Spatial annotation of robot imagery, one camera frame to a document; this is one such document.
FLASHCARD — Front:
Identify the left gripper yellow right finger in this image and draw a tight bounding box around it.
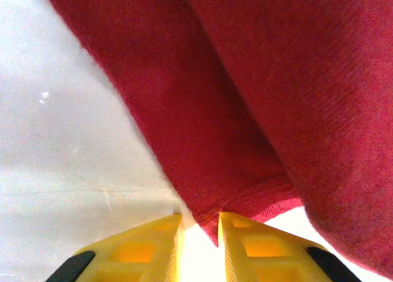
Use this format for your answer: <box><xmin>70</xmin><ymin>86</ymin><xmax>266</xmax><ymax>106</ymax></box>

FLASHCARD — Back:
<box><xmin>217</xmin><ymin>211</ymin><xmax>363</xmax><ymax>282</ymax></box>

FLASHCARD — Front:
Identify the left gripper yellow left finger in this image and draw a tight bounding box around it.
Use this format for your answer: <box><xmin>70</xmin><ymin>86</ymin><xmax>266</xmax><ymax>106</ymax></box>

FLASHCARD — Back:
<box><xmin>45</xmin><ymin>213</ymin><xmax>187</xmax><ymax>282</ymax></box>

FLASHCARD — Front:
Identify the red t-shirt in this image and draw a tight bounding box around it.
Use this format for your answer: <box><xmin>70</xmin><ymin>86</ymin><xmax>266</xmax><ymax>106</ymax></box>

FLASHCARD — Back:
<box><xmin>39</xmin><ymin>0</ymin><xmax>393</xmax><ymax>280</ymax></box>

